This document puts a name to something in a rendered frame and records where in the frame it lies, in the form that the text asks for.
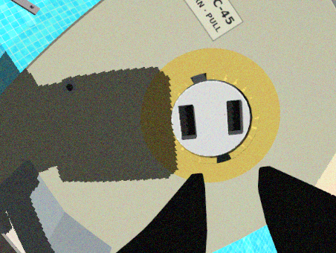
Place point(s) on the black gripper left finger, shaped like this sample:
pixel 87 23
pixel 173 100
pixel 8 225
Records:
pixel 180 227

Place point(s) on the white cylinder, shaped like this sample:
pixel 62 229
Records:
pixel 210 117

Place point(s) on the grey flat bar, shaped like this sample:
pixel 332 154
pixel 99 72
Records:
pixel 27 6

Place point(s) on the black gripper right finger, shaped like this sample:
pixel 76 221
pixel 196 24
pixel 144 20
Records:
pixel 300 217

